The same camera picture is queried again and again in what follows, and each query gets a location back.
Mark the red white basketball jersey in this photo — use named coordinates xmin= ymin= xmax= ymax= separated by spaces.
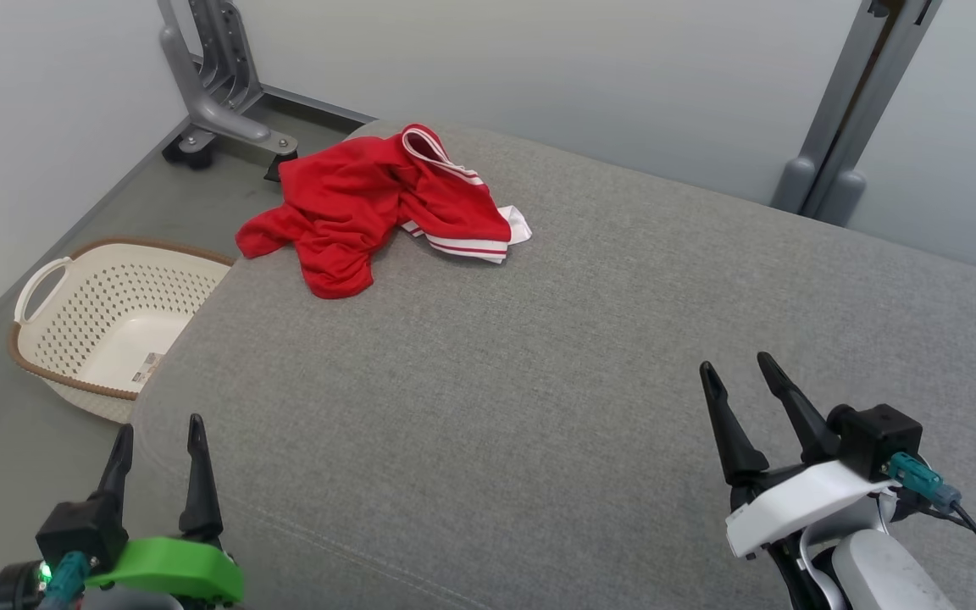
xmin=236 ymin=124 xmax=533 ymax=300

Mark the grey metal stand with casters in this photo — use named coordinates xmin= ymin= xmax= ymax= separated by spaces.
xmin=156 ymin=0 xmax=299 ymax=183

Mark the cream perforated laundry basket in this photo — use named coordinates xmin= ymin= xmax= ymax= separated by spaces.
xmin=8 ymin=237 xmax=235 ymax=424

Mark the grey metal post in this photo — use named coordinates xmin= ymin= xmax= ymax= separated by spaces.
xmin=771 ymin=0 xmax=945 ymax=227

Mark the teal connector left camera cable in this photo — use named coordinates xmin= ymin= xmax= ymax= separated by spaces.
xmin=43 ymin=551 xmax=92 ymax=610

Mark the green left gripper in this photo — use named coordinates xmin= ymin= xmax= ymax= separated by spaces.
xmin=86 ymin=413 xmax=245 ymax=604

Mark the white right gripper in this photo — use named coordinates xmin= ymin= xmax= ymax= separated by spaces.
xmin=700 ymin=352 xmax=900 ymax=560

